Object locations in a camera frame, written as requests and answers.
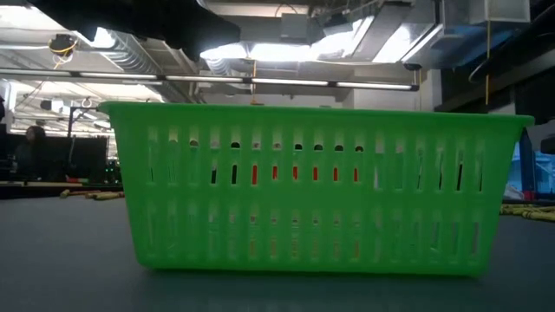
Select blue panel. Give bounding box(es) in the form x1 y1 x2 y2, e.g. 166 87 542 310
533 151 555 194

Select green plastic basket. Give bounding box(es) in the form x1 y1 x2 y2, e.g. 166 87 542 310
97 101 535 277

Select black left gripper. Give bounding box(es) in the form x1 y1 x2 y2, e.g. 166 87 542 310
28 0 242 62

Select black ceiling reel yellow cable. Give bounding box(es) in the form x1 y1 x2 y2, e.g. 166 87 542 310
47 33 80 70

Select silver rectangular air duct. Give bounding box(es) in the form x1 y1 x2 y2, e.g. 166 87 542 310
353 0 532 70

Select person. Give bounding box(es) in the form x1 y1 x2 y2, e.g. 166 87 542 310
15 125 51 181

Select long tube light fixture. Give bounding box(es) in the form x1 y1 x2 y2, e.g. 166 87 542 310
0 68 420 91

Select dark monitor screen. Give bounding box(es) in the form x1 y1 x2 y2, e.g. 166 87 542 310
51 136 109 183

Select grey ceiling unit box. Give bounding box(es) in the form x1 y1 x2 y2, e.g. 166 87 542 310
279 12 311 43

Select black computer green lights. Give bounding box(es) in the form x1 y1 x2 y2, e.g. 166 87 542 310
106 159 122 183

